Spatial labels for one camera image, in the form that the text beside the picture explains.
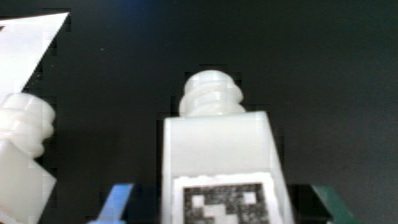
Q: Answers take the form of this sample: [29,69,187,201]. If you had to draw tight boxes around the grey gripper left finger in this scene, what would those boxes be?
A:
[87,183,134,224]

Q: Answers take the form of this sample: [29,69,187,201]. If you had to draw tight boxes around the white sheet with markers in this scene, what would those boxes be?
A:
[0,13,70,100]

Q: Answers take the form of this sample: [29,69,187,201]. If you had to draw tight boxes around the white table leg with marker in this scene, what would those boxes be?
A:
[162,70,295,224]

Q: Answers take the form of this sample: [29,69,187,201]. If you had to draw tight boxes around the white table leg centre right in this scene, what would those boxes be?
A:
[0,93,57,224]

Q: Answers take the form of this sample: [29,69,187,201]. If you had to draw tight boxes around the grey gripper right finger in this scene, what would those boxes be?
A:
[313,185,365,224]

